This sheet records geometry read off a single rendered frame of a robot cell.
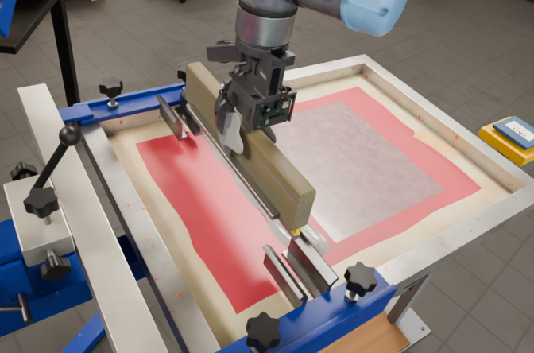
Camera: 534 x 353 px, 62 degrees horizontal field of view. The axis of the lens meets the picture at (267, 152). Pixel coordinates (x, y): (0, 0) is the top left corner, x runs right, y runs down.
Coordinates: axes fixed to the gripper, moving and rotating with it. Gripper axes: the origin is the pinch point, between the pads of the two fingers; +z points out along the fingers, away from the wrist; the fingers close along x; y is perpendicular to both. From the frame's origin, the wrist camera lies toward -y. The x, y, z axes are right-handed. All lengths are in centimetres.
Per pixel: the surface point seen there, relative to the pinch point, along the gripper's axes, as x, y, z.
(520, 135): 74, 13, 12
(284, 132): 20.3, -12.2, 13.4
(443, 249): 25.2, 27.8, 10.1
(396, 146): 41.9, 2.0, 13.6
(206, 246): -9.0, 7.4, 13.4
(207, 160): 0.6, -10.9, 13.4
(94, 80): 21, -189, 108
